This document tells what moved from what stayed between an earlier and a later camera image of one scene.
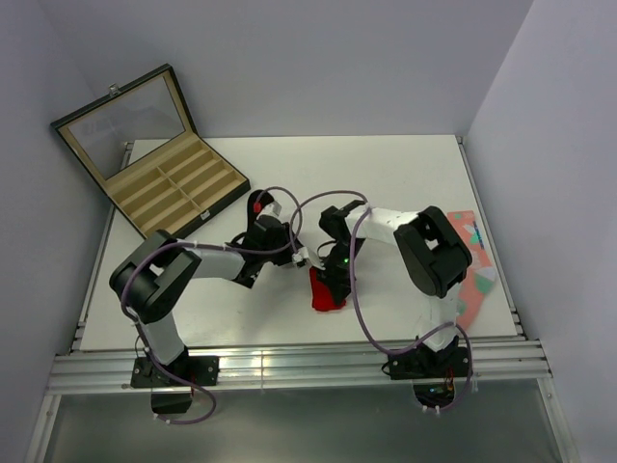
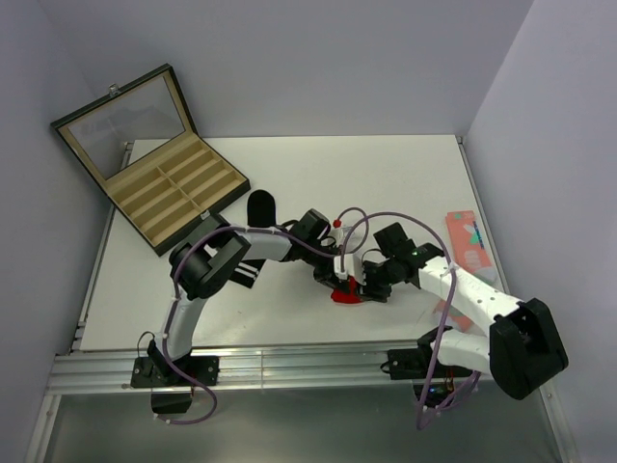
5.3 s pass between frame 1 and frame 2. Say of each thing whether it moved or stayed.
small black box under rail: stayed
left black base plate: stayed
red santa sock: moved
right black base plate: stayed
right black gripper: moved
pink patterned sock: stayed
